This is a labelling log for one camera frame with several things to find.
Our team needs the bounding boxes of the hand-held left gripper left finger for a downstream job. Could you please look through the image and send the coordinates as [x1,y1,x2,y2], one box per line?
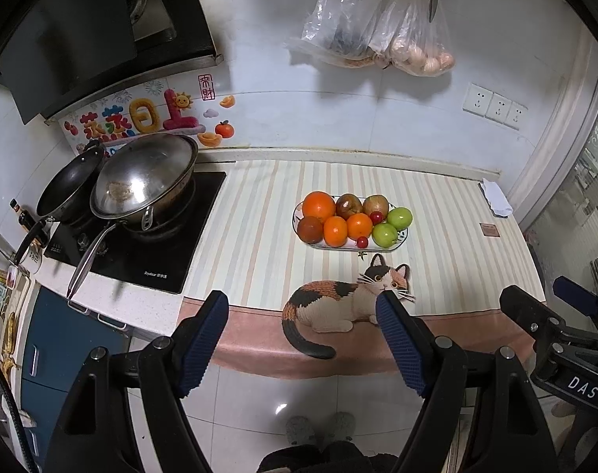
[45,290,230,473]

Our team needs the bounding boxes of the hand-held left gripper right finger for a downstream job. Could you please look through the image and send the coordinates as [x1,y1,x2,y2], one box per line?
[376,292,558,473]

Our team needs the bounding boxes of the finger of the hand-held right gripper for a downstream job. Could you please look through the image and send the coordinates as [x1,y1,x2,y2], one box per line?
[500,285,574,356]
[553,276,598,336]

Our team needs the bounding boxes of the floral white plate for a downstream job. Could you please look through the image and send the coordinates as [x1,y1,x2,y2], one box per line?
[292,197,409,253]

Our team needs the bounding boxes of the green apple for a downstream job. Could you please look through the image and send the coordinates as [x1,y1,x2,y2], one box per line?
[388,207,413,230]
[372,223,399,248]

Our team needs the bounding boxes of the brown round fruit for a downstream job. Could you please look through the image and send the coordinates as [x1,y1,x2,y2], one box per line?
[335,194,363,220]
[362,194,390,218]

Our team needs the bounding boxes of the dark reddish orange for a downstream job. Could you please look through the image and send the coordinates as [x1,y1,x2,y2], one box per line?
[297,216,325,244]

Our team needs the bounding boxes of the knitted cat mat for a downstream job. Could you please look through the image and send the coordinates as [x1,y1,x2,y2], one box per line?
[282,253,416,359]

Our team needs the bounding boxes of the grey fuzzy slipper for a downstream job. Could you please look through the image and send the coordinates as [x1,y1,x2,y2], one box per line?
[325,412,356,441]
[285,416,317,447]

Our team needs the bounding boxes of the black gas stove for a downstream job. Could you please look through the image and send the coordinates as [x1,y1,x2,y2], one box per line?
[43,171,228,295]

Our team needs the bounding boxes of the frosted glass door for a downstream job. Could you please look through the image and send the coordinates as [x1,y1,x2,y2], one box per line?
[523,59,598,287]

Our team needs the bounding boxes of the crumpled white cloth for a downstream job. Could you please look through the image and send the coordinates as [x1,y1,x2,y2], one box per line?
[479,177,513,218]

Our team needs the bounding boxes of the striped tablecloth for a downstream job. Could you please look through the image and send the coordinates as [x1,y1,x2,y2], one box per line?
[177,159,548,381]

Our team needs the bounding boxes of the person's dark trousers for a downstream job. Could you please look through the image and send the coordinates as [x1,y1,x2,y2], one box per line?
[257,441,403,473]

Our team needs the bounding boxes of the blue cabinet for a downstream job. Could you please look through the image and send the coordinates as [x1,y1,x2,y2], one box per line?
[20,286,132,473]

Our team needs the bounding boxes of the steel wok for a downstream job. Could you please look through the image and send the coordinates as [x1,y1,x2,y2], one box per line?
[67,177,197,301]

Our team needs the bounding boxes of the large orange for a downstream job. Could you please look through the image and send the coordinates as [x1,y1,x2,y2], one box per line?
[302,190,336,222]

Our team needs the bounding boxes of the steel wok lid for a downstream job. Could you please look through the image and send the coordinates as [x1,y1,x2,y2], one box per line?
[91,134,199,215]

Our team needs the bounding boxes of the black frying pan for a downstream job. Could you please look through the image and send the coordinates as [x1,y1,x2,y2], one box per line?
[11,140,105,267]

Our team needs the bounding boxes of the dark sauce bottle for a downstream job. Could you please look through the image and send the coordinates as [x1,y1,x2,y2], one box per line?
[9,198,36,230]

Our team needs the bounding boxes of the plastic bag with eggs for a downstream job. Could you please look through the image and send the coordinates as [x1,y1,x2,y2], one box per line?
[373,0,456,77]

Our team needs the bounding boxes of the plastic bag with dark contents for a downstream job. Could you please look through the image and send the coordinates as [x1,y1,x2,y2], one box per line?
[286,0,393,70]

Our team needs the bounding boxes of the black range hood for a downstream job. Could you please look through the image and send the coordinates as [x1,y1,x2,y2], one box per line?
[0,0,224,126]

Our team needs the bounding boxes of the white wall outlet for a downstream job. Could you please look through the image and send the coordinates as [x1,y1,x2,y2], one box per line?
[505,101,529,131]
[485,93,511,123]
[463,83,493,115]

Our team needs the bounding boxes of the colourful wall stickers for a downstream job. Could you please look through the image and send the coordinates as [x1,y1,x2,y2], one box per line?
[63,75,237,153]

